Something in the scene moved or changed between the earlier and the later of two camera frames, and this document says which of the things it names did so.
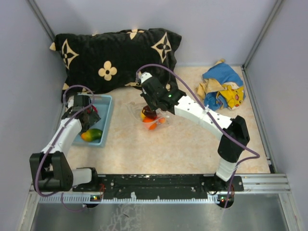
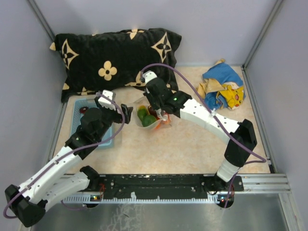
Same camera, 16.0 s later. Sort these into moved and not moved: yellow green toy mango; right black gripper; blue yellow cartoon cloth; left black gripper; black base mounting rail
Moved: left black gripper; yellow green toy mango
Not moved: blue yellow cartoon cloth; right black gripper; black base mounting rail
